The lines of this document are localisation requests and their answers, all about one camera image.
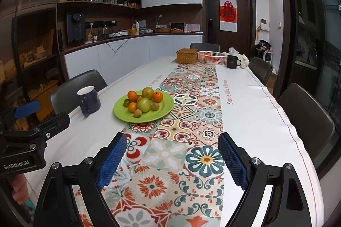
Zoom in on white lower cabinets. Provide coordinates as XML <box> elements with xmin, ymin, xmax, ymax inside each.
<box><xmin>64</xmin><ymin>34</ymin><xmax>203</xmax><ymax>81</ymax></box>

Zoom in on black cable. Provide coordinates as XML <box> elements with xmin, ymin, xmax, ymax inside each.
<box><xmin>107</xmin><ymin>36</ymin><xmax>128</xmax><ymax>53</ymax></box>

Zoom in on red and white wall calendar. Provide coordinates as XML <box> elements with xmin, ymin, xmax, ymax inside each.
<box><xmin>220</xmin><ymin>0</ymin><xmax>237</xmax><ymax>32</ymax></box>

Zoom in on glass sliding door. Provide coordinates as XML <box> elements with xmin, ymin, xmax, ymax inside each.
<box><xmin>309</xmin><ymin>0</ymin><xmax>341</xmax><ymax>142</ymax></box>

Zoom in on person's left hand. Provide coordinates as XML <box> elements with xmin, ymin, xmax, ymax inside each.
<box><xmin>11</xmin><ymin>174</ymin><xmax>29</xmax><ymax>205</ymax></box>

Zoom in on black wall power strip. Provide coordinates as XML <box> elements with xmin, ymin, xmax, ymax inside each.
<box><xmin>85</xmin><ymin>20</ymin><xmax>118</xmax><ymax>28</ymax></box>

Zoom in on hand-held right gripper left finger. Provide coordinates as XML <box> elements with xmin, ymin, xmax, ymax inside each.
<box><xmin>33</xmin><ymin>132</ymin><xmax>128</xmax><ymax>227</ymax></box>

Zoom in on woven wicker box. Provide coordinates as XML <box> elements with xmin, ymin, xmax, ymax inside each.
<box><xmin>176</xmin><ymin>48</ymin><xmax>199</xmax><ymax>64</ymax></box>

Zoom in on black thermos bottle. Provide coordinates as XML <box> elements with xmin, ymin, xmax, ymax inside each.
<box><xmin>57</xmin><ymin>29</ymin><xmax>64</xmax><ymax>52</ymax></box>

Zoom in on green plate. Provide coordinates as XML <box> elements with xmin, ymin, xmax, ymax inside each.
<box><xmin>113</xmin><ymin>90</ymin><xmax>174</xmax><ymax>123</ymax></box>

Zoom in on dark bag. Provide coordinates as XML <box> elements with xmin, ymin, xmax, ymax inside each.
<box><xmin>254</xmin><ymin>40</ymin><xmax>272</xmax><ymax>53</ymax></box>

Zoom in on black wall water dispenser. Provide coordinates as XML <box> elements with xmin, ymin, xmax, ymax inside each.
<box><xmin>66</xmin><ymin>10</ymin><xmax>86</xmax><ymax>43</ymax></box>

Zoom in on dark brown door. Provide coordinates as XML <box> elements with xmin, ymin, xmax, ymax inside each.
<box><xmin>202</xmin><ymin>0</ymin><xmax>256</xmax><ymax>57</ymax></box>

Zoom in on white wire basket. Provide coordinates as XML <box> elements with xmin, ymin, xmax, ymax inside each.
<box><xmin>198</xmin><ymin>51</ymin><xmax>227</xmax><ymax>65</ymax></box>

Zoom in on yellow-green round fruit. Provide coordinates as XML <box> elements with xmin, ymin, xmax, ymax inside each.
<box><xmin>141</xmin><ymin>87</ymin><xmax>154</xmax><ymax>100</ymax></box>
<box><xmin>136</xmin><ymin>98</ymin><xmax>152</xmax><ymax>112</ymax></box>

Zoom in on grey dining chair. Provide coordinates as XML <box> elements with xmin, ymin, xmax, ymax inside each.
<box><xmin>190</xmin><ymin>43</ymin><xmax>220</xmax><ymax>52</ymax></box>
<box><xmin>50</xmin><ymin>69</ymin><xmax>108</xmax><ymax>115</ymax></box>
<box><xmin>248</xmin><ymin>56</ymin><xmax>274</xmax><ymax>86</ymax></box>
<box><xmin>277</xmin><ymin>83</ymin><xmax>335</xmax><ymax>179</ymax></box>

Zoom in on white fluffy tissue holder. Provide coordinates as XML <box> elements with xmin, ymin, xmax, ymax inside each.
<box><xmin>222</xmin><ymin>48</ymin><xmax>249</xmax><ymax>68</ymax></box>

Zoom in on navy blue mug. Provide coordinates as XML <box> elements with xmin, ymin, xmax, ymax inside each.
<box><xmin>77</xmin><ymin>86</ymin><xmax>101</xmax><ymax>116</ymax></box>

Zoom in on black mug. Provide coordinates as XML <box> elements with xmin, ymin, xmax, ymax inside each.
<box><xmin>227</xmin><ymin>55</ymin><xmax>242</xmax><ymax>69</ymax></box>

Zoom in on yellow box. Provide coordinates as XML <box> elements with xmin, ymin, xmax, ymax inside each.
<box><xmin>28</xmin><ymin>80</ymin><xmax>59</xmax><ymax>121</ymax></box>

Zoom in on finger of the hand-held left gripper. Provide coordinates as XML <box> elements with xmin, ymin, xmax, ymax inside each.
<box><xmin>0</xmin><ymin>113</ymin><xmax>71</xmax><ymax>142</ymax></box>
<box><xmin>0</xmin><ymin>100</ymin><xmax>41</xmax><ymax>132</ymax></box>

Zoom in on patterned table runner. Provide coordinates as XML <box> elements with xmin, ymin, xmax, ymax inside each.
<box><xmin>72</xmin><ymin>60</ymin><xmax>224</xmax><ymax>227</ymax></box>

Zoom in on glass-front display cabinet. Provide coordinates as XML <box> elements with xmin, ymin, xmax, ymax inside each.
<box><xmin>0</xmin><ymin>0</ymin><xmax>66</xmax><ymax>121</ymax></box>

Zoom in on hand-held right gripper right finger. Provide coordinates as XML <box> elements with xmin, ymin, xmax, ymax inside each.
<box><xmin>217</xmin><ymin>132</ymin><xmax>312</xmax><ymax>227</ymax></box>

